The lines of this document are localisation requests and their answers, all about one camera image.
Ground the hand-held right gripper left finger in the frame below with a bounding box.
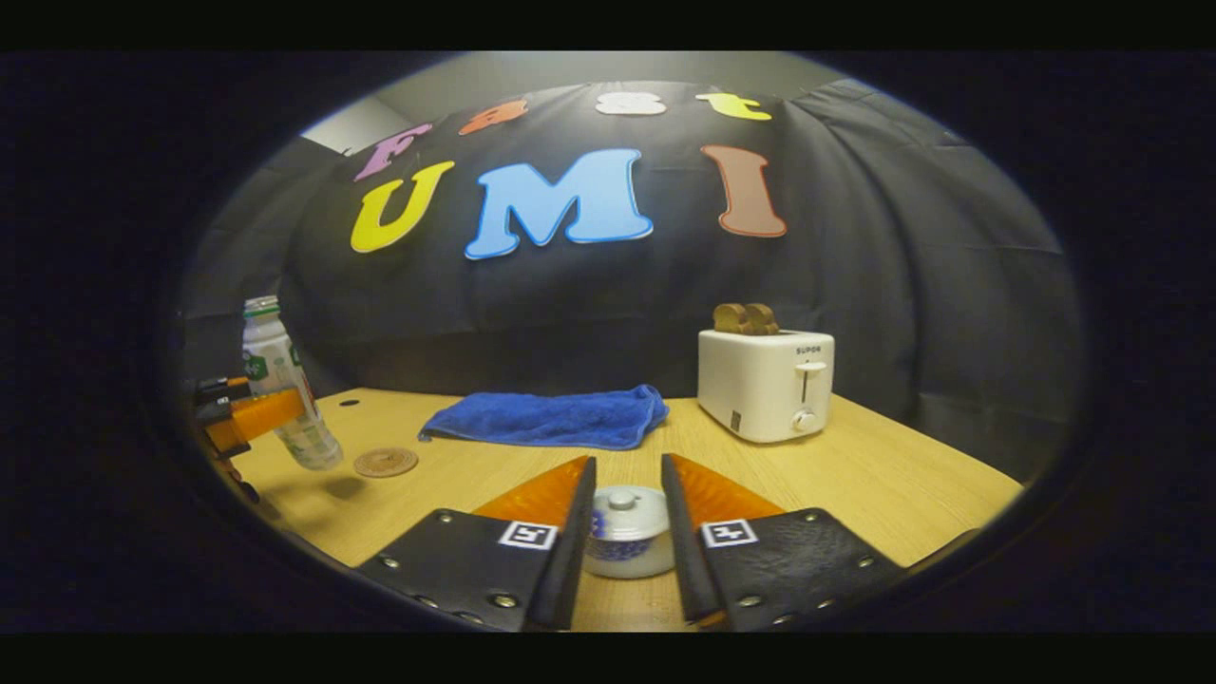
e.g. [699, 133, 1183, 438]
[356, 456, 598, 631]

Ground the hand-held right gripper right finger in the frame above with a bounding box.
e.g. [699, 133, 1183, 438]
[661, 453, 908, 631]

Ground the white blue-patterned teacup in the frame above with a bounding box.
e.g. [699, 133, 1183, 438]
[582, 513, 675, 580]

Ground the white green-label water bottle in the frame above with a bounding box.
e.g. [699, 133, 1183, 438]
[241, 295, 344, 471]

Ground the round woven brown coaster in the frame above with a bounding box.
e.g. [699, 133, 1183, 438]
[353, 447, 420, 479]

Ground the blue towel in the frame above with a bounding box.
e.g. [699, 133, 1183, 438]
[419, 384, 670, 451]

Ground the white toaster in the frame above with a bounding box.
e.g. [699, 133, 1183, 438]
[697, 329, 836, 445]

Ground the black backdrop cloth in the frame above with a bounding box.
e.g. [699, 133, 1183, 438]
[180, 78, 1084, 481]

